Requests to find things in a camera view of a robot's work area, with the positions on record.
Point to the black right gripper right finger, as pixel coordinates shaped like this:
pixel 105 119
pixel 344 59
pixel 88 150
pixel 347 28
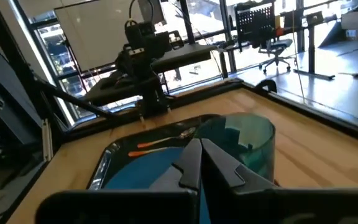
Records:
pixel 219 161

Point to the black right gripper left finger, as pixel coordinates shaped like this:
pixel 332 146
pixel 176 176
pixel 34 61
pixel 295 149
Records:
pixel 188 161

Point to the teal faceted plastic cup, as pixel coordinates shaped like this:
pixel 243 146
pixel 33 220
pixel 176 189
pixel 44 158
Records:
pixel 253 140

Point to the blue round plate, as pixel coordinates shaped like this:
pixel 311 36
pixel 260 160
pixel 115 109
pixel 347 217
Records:
pixel 141 171

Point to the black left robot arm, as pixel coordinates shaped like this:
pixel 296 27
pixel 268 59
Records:
pixel 149 62

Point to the dark rectangular serving tray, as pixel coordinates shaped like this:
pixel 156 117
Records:
pixel 120 146

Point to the black arched clamp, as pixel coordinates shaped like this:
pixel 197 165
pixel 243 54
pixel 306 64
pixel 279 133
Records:
pixel 261 83

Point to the black side desk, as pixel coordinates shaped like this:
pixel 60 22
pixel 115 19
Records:
pixel 182 56

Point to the black office chair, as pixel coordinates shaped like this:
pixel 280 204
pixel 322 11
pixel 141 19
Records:
pixel 275 46

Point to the black standing desk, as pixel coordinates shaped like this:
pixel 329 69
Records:
pixel 312 46

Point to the white board panel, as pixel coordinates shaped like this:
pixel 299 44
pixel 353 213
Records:
pixel 98 34

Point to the black table edge rail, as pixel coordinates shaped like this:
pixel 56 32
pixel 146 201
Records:
pixel 322 115

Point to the white metal bracket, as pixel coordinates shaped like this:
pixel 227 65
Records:
pixel 47 140

